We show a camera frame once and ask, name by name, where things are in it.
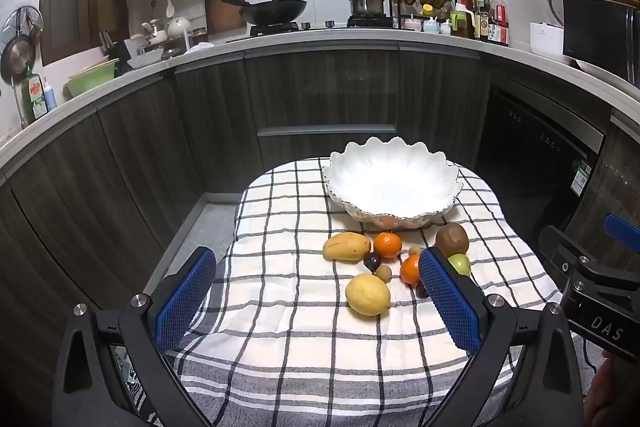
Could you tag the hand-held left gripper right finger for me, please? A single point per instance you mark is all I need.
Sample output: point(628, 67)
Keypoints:
point(447, 307)

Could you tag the tan longan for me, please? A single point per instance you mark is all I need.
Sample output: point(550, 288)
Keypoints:
point(414, 251)
point(383, 274)

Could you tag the white spatula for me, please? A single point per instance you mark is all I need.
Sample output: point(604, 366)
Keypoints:
point(170, 7)

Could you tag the black knife block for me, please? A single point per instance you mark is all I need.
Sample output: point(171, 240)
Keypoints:
point(109, 48)

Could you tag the yellow mango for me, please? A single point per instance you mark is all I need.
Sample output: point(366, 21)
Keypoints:
point(345, 247)

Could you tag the stack of white dishes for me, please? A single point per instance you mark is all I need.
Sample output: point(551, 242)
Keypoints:
point(145, 54)

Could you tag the dark wood kitchen cabinets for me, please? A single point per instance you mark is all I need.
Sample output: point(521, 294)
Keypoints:
point(320, 92)

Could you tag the white teapot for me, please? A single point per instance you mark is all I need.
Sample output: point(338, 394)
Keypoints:
point(178, 28)

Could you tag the white box appliance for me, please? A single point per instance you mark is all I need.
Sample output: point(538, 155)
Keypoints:
point(547, 41)

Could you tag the blue white spray bottle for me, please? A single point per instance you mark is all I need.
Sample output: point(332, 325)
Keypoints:
point(50, 96)

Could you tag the white condiment jars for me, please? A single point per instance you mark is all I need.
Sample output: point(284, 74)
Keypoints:
point(425, 26)

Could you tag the small green round fruit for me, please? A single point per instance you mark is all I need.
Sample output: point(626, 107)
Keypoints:
point(461, 263)

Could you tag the white black checked cloth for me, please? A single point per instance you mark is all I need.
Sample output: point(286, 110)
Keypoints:
point(300, 232)

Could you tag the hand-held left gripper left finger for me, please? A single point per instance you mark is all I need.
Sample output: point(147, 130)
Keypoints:
point(186, 302)

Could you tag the row of sauce bottles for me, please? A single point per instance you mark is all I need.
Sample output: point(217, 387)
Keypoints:
point(482, 24)

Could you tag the green dish soap bottle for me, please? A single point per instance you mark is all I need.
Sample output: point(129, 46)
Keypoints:
point(35, 97)

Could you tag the hanging steel pan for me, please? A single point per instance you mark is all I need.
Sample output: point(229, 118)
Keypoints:
point(17, 52)

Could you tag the steel saucepan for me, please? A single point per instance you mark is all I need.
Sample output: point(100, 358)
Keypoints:
point(366, 6)

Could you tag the yellow lemon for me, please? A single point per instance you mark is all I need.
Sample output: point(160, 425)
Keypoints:
point(367, 294)

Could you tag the black gas stove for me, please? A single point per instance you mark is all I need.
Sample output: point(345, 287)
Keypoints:
point(320, 27)

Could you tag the black wok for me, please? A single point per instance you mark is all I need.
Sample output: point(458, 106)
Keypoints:
point(275, 9)

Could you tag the brown kiwi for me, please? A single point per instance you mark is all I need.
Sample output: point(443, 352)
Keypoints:
point(451, 239)

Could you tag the brown wooden cutting board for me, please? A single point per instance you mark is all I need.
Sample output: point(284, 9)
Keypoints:
point(222, 2)

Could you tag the orange tangerine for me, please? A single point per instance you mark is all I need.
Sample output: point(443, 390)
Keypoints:
point(387, 245)
point(410, 269)

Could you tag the green plastic basin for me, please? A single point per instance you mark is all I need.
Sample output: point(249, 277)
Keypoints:
point(90, 79)

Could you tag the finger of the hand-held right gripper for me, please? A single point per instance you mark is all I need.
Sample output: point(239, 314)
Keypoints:
point(622, 233)
point(562, 252)

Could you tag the person's right hand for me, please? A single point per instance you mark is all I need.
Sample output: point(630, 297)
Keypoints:
point(616, 394)

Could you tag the black built-in dishwasher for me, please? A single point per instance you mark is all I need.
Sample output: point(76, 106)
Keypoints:
point(530, 157)

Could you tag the white scalloped ceramic bowl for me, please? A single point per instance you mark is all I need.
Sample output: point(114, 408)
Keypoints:
point(390, 182)

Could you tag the black microwave oven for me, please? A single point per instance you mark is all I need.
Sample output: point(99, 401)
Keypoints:
point(597, 34)

